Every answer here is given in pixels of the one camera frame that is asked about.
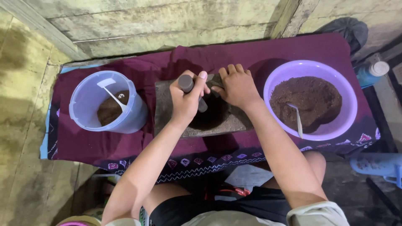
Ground person's right hand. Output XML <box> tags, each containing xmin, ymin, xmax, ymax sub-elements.
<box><xmin>211</xmin><ymin>64</ymin><xmax>263</xmax><ymax>110</ymax></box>

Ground person's left hand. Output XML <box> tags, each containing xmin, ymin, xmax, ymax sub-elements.
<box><xmin>170</xmin><ymin>70</ymin><xmax>211</xmax><ymax>126</ymax></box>

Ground dark stone pestle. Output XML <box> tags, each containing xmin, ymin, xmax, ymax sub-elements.
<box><xmin>178</xmin><ymin>74</ymin><xmax>208</xmax><ymax>113</ymax></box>

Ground grey stone mortar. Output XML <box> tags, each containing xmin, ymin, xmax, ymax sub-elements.
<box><xmin>154</xmin><ymin>73</ymin><xmax>254</xmax><ymax>139</ymax></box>

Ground metal spoon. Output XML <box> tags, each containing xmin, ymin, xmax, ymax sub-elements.
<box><xmin>286</xmin><ymin>103</ymin><xmax>304</xmax><ymax>139</ymax></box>

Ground white plastic spoon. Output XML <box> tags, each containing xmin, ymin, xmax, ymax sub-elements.
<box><xmin>97</xmin><ymin>78</ymin><xmax>128</xmax><ymax>112</ymax></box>

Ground brown powder in bowl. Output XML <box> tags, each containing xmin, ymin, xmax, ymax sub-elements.
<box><xmin>269</xmin><ymin>76</ymin><xmax>343</xmax><ymax>134</ymax></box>

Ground brown powder in jar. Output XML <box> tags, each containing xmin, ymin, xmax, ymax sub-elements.
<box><xmin>97</xmin><ymin>90</ymin><xmax>130</xmax><ymax>127</ymax></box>

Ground clear plastic jar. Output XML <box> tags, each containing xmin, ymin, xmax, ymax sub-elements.
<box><xmin>69</xmin><ymin>70</ymin><xmax>149</xmax><ymax>134</ymax></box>

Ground maroon patterned cloth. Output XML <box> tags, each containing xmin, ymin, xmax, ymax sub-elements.
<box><xmin>47</xmin><ymin>33</ymin><xmax>381</xmax><ymax>184</ymax></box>

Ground person's left leg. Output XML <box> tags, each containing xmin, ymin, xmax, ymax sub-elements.
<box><xmin>142</xmin><ymin>183</ymin><xmax>193</xmax><ymax>218</ymax></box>

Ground person's leg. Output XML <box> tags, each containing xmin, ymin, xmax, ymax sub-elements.
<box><xmin>270</xmin><ymin>150</ymin><xmax>327</xmax><ymax>190</ymax></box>
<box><xmin>142</xmin><ymin>183</ymin><xmax>193</xmax><ymax>218</ymax></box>

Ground red and black object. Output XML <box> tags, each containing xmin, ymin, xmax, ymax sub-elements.
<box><xmin>204</xmin><ymin>185</ymin><xmax>251</xmax><ymax>201</ymax></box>

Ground purple plastic bowl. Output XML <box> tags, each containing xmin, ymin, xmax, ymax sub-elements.
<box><xmin>263</xmin><ymin>60</ymin><xmax>358</xmax><ymax>141</ymax></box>

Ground person's right leg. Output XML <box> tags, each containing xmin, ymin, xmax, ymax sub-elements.
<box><xmin>270</xmin><ymin>150</ymin><xmax>327</xmax><ymax>190</ymax></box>

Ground person's black shorts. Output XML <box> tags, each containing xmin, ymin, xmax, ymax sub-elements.
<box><xmin>150</xmin><ymin>186</ymin><xmax>293</xmax><ymax>226</ymax></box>

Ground black plastic bag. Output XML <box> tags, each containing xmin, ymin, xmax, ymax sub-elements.
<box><xmin>313</xmin><ymin>17</ymin><xmax>369</xmax><ymax>58</ymax></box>

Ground blue bottle with white cap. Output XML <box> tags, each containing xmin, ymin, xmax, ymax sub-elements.
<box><xmin>356</xmin><ymin>61</ymin><xmax>390</xmax><ymax>89</ymax></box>

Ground person's pale shirt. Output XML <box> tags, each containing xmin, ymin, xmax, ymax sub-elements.
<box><xmin>105</xmin><ymin>201</ymin><xmax>351</xmax><ymax>226</ymax></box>

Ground light blue plastic stool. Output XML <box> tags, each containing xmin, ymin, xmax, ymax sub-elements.
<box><xmin>349</xmin><ymin>153</ymin><xmax>402</xmax><ymax>189</ymax></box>

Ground round pale lid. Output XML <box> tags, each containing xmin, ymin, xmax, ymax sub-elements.
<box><xmin>56</xmin><ymin>215</ymin><xmax>102</xmax><ymax>226</ymax></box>

